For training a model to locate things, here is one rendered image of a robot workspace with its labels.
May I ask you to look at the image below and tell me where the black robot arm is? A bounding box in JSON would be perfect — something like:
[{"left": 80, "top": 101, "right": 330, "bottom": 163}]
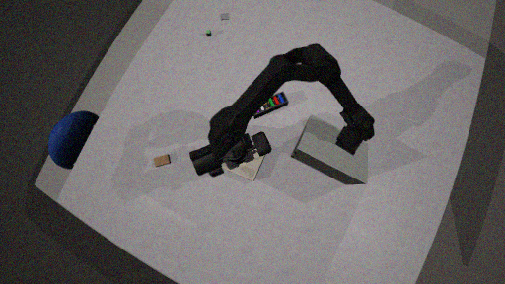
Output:
[{"left": 189, "top": 43, "right": 375, "bottom": 176}]

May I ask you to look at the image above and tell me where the beige square tray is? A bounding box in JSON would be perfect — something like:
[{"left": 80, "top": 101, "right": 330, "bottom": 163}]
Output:
[{"left": 221, "top": 149, "right": 265, "bottom": 181}]

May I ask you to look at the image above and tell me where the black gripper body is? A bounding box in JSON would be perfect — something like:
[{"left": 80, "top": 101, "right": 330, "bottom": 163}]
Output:
[{"left": 208, "top": 131, "right": 271, "bottom": 178}]

